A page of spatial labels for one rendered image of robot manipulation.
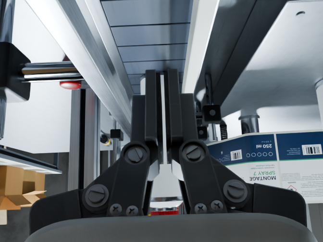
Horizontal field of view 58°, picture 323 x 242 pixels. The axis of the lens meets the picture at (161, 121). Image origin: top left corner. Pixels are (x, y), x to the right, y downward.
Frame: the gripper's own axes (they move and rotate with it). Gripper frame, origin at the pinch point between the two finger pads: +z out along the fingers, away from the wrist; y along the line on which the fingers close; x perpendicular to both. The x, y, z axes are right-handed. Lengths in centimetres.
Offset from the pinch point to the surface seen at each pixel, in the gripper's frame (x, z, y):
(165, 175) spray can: -20.0, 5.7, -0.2
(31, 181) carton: -273, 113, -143
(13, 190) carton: -229, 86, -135
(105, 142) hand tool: -78, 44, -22
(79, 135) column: -32.6, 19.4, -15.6
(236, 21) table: -11.3, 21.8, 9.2
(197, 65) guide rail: -8.1, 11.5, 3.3
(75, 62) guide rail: 1.2, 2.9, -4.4
